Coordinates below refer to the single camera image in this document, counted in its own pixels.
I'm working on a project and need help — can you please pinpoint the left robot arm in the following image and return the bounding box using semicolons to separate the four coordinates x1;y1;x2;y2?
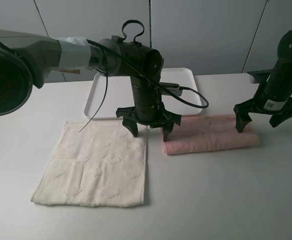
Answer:
0;29;181;140

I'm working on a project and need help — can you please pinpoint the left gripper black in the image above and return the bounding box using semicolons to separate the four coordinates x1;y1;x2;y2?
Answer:
115;77;182;143

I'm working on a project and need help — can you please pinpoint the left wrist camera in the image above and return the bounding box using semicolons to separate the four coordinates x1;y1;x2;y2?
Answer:
160;82;183;97

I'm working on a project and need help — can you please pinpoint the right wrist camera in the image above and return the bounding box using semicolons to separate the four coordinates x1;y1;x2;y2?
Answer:
247;69;272;84

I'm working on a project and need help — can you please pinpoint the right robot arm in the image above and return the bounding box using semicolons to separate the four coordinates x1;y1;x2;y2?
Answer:
234;30;292;133

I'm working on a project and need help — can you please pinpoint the cream white towel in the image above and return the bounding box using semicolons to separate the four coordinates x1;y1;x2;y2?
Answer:
31;120;147;207

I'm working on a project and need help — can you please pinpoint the pink towel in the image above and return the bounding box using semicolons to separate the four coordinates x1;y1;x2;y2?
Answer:
163;114;260;156

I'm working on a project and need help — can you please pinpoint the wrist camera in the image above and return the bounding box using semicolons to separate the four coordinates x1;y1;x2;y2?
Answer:
247;69;272;84
160;82;183;97

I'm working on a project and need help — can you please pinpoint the white plastic tray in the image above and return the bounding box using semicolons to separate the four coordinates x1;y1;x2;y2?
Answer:
83;67;203;122

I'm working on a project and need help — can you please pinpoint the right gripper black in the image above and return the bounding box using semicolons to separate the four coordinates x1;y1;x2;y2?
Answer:
234;97;292;133

